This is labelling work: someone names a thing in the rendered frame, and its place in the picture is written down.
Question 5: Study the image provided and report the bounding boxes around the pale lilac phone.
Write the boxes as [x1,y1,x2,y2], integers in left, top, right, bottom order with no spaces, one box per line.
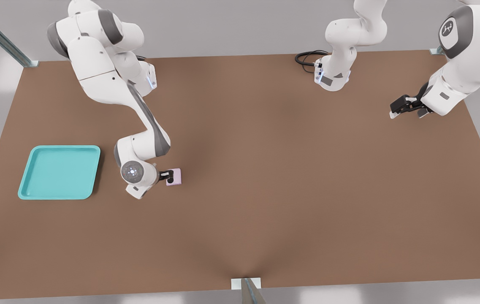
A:
[165,168,182,187]

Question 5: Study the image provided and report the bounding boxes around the pale blue-green tray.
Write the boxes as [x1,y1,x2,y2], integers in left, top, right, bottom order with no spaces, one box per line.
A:
[17,145,101,201]

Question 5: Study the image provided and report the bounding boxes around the black cable loop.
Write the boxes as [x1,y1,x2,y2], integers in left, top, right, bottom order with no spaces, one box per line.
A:
[295,50,330,74]

